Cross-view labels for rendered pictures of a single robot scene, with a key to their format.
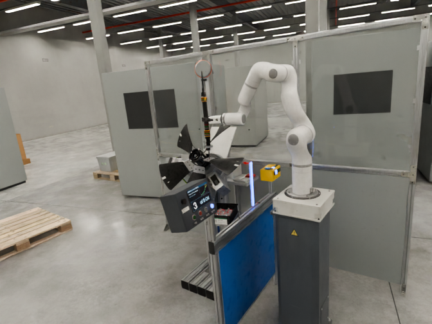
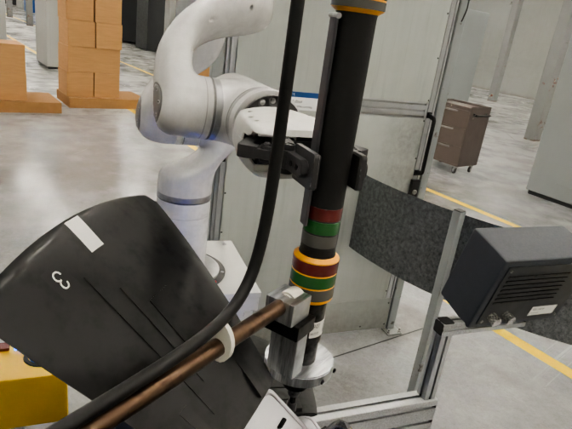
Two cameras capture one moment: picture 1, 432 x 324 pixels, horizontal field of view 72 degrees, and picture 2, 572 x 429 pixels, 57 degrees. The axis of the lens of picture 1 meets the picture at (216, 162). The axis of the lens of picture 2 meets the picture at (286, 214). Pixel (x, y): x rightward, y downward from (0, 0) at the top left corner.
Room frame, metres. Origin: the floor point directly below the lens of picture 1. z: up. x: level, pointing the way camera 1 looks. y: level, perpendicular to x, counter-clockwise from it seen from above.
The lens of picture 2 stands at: (2.61, 0.25, 1.60)
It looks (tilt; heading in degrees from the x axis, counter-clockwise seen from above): 20 degrees down; 211
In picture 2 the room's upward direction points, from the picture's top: 8 degrees clockwise
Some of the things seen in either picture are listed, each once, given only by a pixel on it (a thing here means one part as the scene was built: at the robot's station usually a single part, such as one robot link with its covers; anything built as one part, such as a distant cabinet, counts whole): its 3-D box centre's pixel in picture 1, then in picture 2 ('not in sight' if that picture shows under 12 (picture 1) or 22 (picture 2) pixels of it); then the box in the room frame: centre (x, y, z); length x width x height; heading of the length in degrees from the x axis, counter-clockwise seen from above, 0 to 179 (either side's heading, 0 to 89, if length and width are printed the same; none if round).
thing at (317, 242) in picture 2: not in sight; (319, 236); (2.20, 0.05, 1.42); 0.03 x 0.03 x 0.01
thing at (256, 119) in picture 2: (218, 119); (284, 138); (2.14, -0.04, 1.49); 0.11 x 0.10 x 0.07; 55
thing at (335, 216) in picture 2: not in sight; (323, 209); (2.20, 0.05, 1.45); 0.03 x 0.03 x 0.01
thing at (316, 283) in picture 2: not in sight; (313, 273); (2.20, 0.05, 1.39); 0.04 x 0.04 x 0.01
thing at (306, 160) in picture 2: not in sight; (287, 162); (2.23, 0.01, 1.49); 0.07 x 0.03 x 0.03; 55
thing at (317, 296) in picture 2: not in sight; (311, 285); (2.20, 0.05, 1.37); 0.04 x 0.04 x 0.01
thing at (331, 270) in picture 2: not in sight; (315, 260); (2.20, 0.05, 1.40); 0.04 x 0.04 x 0.01
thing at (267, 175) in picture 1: (270, 173); (12, 386); (2.24, -0.42, 1.02); 0.16 x 0.10 x 0.11; 145
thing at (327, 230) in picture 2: not in sight; (322, 223); (2.20, 0.05, 1.44); 0.03 x 0.03 x 0.01
